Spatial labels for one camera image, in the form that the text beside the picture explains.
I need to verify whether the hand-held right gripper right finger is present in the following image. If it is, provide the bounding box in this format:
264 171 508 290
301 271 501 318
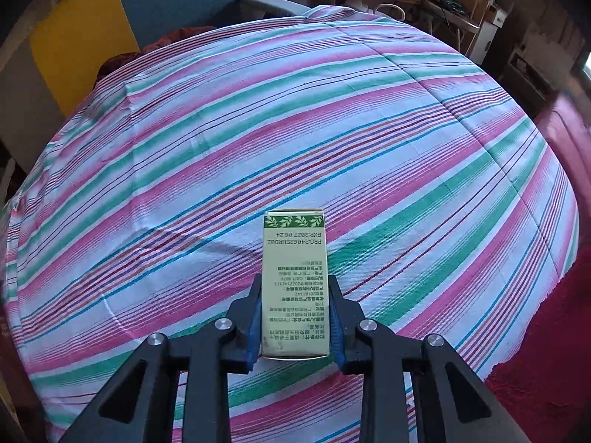
327 274 532 443

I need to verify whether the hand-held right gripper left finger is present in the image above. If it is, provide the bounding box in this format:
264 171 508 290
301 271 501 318
58 274 264 443

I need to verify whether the small green-topped box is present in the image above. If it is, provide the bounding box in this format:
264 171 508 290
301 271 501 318
261 209 332 360

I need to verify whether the striped tablecloth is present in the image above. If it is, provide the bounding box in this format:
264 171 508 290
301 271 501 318
0 4 580 443

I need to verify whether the red blanket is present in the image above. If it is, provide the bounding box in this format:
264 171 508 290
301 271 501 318
480 92 591 443

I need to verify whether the maroon cloth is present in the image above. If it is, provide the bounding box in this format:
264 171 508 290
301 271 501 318
95 25 218 88

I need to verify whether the white bin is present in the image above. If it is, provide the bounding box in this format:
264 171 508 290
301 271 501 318
480 7 509 66

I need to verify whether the grey yellow blue chair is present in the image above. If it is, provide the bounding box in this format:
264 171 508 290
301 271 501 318
0 0 315 199

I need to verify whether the large brown cardboard box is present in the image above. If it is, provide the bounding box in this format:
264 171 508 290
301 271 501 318
501 9 589 116

